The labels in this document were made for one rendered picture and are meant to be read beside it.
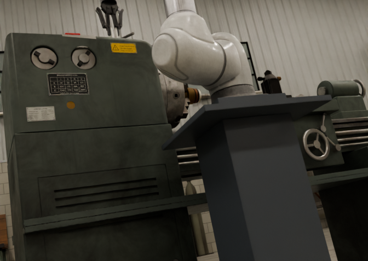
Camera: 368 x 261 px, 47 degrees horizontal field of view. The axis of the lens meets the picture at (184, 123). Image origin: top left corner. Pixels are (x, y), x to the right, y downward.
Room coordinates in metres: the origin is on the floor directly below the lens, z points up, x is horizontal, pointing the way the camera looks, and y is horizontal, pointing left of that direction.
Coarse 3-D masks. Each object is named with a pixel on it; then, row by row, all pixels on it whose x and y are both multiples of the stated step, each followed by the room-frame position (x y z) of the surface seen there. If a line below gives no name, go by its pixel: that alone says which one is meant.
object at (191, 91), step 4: (188, 88) 1.97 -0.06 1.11; (192, 88) 1.98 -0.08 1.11; (188, 92) 1.95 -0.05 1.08; (192, 92) 1.96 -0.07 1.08; (196, 92) 1.98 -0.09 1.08; (188, 96) 1.96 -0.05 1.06; (192, 96) 1.97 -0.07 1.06; (196, 96) 1.98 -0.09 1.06; (192, 100) 1.98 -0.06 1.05; (196, 100) 1.99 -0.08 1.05
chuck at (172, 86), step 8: (168, 80) 1.78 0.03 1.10; (168, 88) 1.78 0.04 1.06; (176, 88) 1.80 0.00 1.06; (168, 96) 1.78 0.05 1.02; (184, 96) 1.82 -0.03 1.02; (168, 104) 1.80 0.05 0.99; (176, 104) 1.82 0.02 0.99; (184, 104) 1.84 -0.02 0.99; (168, 112) 1.82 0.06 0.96; (176, 112) 1.84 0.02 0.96; (168, 120) 1.86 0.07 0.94
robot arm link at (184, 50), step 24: (168, 0) 1.20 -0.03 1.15; (192, 0) 1.22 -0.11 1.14; (168, 24) 1.18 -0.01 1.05; (192, 24) 1.17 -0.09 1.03; (168, 48) 1.14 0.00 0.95; (192, 48) 1.15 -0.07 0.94; (216, 48) 1.23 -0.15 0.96; (168, 72) 1.19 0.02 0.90; (192, 72) 1.20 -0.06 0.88; (216, 72) 1.26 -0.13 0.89
